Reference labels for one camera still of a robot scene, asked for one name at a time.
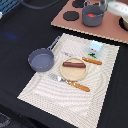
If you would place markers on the red toy tomato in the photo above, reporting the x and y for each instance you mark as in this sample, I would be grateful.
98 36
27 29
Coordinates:
91 15

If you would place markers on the beige woven placemat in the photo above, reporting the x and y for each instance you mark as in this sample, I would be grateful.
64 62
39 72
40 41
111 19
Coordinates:
73 107

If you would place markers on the beige bowl on stove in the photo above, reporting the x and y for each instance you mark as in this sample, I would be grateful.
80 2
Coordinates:
125 21

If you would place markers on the beige round plate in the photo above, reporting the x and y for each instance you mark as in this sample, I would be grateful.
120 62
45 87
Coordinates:
73 73

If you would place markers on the teal padded gripper finger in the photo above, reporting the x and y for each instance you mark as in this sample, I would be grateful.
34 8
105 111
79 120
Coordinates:
103 4

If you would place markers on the knife with wooden handle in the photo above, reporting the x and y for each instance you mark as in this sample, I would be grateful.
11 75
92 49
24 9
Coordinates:
84 59

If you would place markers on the light blue cup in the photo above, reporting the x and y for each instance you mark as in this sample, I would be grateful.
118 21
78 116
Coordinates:
95 49

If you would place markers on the brown toy sausage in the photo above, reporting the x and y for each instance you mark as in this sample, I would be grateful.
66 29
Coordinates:
70 64

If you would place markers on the fork with wooden handle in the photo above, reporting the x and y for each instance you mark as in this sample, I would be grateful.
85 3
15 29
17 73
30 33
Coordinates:
60 79

